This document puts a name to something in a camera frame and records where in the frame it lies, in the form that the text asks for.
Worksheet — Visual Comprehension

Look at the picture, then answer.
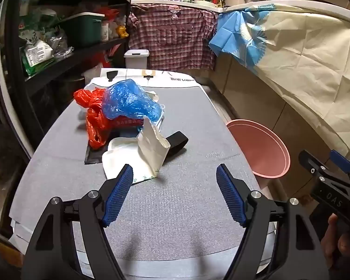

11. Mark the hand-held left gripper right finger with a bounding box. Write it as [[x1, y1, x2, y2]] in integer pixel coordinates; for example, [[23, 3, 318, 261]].
[[216, 163, 330, 280]]

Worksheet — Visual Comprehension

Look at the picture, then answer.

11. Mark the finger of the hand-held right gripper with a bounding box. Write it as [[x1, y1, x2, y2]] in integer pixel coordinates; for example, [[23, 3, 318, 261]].
[[329, 150, 350, 186], [298, 150, 329, 179]]

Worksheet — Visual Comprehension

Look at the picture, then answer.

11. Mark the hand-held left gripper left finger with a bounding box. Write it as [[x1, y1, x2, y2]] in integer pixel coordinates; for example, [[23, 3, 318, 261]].
[[22, 163, 134, 280]]

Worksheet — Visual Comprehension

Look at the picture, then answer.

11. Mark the pink plastic bucket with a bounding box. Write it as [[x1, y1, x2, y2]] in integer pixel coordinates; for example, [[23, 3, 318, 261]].
[[226, 119, 291, 179]]

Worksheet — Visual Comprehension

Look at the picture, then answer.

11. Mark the white paper pouch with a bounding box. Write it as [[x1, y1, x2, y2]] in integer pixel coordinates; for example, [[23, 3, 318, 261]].
[[102, 117, 171, 185]]

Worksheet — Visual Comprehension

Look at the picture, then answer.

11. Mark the black snack packet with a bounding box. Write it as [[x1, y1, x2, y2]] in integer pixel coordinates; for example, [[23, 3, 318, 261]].
[[163, 131, 189, 160]]

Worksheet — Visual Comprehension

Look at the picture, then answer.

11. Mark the red plastic bag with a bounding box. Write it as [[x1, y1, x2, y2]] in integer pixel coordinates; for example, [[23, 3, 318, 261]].
[[73, 88, 143, 149]]

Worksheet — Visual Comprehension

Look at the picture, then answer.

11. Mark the blue plastic bag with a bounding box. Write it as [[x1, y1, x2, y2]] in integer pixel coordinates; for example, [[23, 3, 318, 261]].
[[101, 79, 164, 122]]

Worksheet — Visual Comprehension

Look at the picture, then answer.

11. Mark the person's right hand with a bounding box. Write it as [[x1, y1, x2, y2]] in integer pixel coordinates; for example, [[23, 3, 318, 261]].
[[321, 213, 350, 269]]

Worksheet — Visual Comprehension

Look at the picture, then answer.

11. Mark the cream cloth with blue print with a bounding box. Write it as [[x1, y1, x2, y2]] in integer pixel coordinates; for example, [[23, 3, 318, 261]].
[[208, 1, 350, 149]]

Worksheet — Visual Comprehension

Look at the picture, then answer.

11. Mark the red white carton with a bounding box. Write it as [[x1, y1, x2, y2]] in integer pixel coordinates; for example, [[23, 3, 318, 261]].
[[101, 49, 115, 68]]

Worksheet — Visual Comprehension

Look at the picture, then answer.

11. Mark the white lidded bin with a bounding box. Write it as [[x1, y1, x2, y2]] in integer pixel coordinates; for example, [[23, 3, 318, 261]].
[[124, 49, 150, 69]]

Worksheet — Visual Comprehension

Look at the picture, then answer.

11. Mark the black shelf rack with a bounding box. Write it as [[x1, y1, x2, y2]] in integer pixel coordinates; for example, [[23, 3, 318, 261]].
[[0, 0, 135, 167]]

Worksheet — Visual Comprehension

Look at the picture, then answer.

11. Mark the green white packet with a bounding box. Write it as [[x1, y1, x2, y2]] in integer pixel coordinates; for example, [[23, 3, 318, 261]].
[[22, 40, 56, 75]]

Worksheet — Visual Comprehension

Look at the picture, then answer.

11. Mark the labelled jar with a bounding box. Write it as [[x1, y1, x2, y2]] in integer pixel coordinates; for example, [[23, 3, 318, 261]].
[[101, 20, 110, 42]]

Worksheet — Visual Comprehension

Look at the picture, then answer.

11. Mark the clear plastic bag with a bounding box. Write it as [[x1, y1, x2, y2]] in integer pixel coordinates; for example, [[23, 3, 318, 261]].
[[44, 26, 74, 59]]

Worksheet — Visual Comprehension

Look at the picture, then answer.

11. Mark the red plaid shirt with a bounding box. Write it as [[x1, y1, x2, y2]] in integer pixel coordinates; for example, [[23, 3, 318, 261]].
[[127, 4, 219, 71]]

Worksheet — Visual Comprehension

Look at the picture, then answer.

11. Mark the green storage box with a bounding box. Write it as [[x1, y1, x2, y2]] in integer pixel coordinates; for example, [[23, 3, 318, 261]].
[[58, 12, 105, 48]]

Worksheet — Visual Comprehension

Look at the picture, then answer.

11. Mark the orange red bag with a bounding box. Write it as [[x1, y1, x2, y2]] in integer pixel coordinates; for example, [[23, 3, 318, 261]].
[[104, 7, 119, 21]]

